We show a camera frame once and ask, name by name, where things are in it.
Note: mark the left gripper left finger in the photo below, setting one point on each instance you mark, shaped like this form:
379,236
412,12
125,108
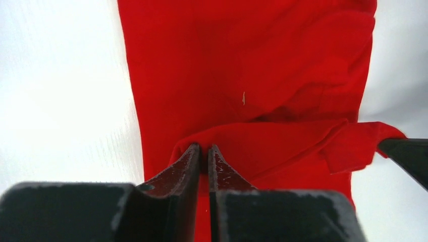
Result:
160,209

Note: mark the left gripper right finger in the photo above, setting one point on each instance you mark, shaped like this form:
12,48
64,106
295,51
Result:
241,212

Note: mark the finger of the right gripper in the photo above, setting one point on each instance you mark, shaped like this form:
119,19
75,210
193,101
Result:
410,155

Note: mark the red t shirt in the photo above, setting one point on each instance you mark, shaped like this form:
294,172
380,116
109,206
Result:
276,85

